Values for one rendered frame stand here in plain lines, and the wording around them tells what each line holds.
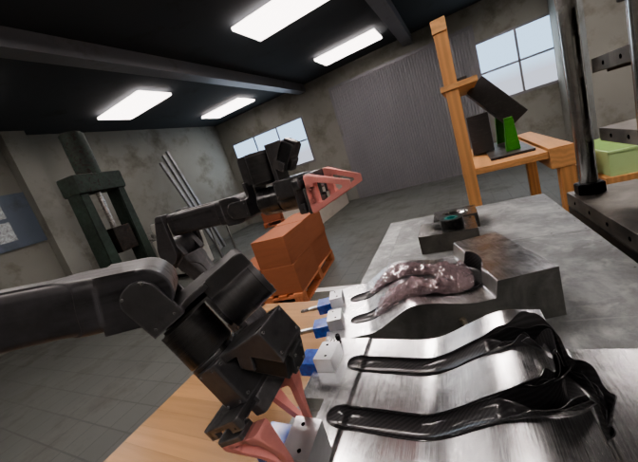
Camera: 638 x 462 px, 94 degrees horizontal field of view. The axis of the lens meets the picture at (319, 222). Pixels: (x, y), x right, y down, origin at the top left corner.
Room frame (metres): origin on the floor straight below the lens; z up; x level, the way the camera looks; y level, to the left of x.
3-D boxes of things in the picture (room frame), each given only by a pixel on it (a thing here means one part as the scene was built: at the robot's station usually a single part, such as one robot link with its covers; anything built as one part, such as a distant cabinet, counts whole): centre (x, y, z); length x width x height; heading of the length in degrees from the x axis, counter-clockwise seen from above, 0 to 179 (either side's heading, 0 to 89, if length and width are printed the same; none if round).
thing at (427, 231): (1.07, -0.45, 0.83); 0.20 x 0.15 x 0.07; 64
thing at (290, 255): (3.28, 0.50, 0.35); 1.19 x 0.85 x 0.70; 154
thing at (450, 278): (0.69, -0.19, 0.90); 0.26 x 0.18 x 0.08; 81
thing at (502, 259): (0.70, -0.20, 0.85); 0.50 x 0.26 x 0.11; 81
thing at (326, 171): (0.56, -0.05, 1.20); 0.09 x 0.07 x 0.07; 61
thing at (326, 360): (0.52, 0.10, 0.89); 0.13 x 0.05 x 0.05; 64
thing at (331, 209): (6.77, -0.11, 0.35); 2.06 x 0.66 x 0.70; 151
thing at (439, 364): (0.36, -0.10, 0.92); 0.35 x 0.16 x 0.09; 64
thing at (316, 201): (0.53, -0.04, 1.20); 0.09 x 0.07 x 0.07; 61
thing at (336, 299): (0.79, 0.06, 0.85); 0.13 x 0.05 x 0.05; 81
